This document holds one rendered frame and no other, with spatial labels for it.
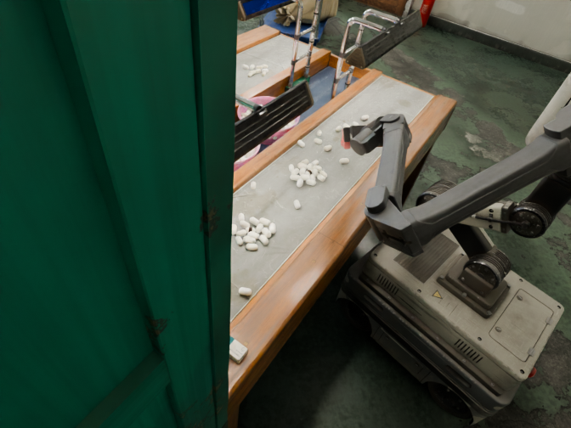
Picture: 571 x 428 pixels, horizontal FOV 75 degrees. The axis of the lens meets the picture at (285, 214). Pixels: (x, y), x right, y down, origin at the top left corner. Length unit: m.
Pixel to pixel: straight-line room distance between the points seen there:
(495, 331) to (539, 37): 4.43
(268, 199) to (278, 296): 0.40
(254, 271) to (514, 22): 4.94
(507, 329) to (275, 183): 0.99
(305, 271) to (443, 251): 0.79
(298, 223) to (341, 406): 0.86
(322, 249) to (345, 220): 0.15
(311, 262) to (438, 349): 0.70
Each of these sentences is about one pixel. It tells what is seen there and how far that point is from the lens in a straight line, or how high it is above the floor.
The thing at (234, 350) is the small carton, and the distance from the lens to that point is 0.93.
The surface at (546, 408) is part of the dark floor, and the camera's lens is 2.18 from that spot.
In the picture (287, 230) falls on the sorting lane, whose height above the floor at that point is 0.74.
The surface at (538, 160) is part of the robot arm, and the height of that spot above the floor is 1.28.
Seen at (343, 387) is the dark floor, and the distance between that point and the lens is 1.79.
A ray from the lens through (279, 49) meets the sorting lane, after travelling 2.31.
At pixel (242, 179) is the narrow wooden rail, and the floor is 0.76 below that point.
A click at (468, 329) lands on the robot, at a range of 1.54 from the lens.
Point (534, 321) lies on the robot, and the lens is 1.71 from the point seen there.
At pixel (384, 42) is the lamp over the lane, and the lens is 1.66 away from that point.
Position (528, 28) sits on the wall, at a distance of 5.59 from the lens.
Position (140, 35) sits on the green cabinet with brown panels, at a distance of 0.18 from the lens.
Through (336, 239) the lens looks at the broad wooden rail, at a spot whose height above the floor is 0.76.
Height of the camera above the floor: 1.64
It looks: 46 degrees down
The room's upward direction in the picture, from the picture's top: 10 degrees clockwise
